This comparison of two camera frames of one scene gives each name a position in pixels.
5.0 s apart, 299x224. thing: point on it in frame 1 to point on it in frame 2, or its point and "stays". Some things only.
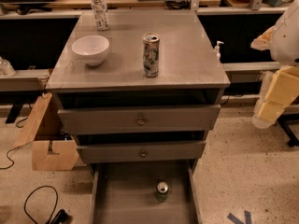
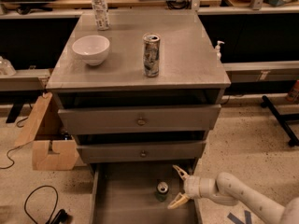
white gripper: (286, 39) to (192, 187)
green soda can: (162, 191) stays
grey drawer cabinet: (141, 132) stays
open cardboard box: (53, 146) stays
